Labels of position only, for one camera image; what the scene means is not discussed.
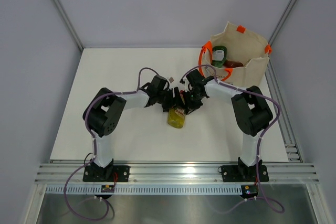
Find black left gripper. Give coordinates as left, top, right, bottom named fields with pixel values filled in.
left=156, top=88, right=186, bottom=113

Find yellow dish soap bottle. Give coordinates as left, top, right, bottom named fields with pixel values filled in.
left=167, top=107, right=186, bottom=129

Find red dish soap bottle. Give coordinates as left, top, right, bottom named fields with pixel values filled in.
left=224, top=60, right=244, bottom=68

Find green dish soap bottle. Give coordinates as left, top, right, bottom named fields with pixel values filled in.
left=211, top=46, right=227, bottom=68

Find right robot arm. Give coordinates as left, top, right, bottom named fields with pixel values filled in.
left=180, top=69, right=273, bottom=180

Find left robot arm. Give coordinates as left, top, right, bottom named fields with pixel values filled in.
left=82, top=74, right=181, bottom=182

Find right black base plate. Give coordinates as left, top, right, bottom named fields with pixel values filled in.
left=218, top=165, right=269, bottom=183

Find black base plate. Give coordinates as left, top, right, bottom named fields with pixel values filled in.
left=218, top=165, right=269, bottom=183
left=82, top=165, right=130, bottom=183

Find beige canvas bag orange handles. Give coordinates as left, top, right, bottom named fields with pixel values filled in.
left=198, top=22, right=272, bottom=88

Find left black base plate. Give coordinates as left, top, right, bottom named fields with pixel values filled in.
left=82, top=165, right=130, bottom=183

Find white slotted cable duct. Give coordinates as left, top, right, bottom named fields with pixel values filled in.
left=45, top=185, right=244, bottom=196

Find aluminium mounting rail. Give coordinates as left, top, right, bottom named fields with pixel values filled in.
left=35, top=163, right=319, bottom=184

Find right aluminium frame post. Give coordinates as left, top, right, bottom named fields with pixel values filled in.
left=269, top=0, right=298, bottom=52

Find aluminium frame post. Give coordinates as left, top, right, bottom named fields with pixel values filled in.
left=269, top=0, right=298, bottom=52
left=51, top=0, right=85, bottom=52

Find left aluminium frame post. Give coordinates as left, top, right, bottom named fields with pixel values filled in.
left=51, top=0, right=85, bottom=52

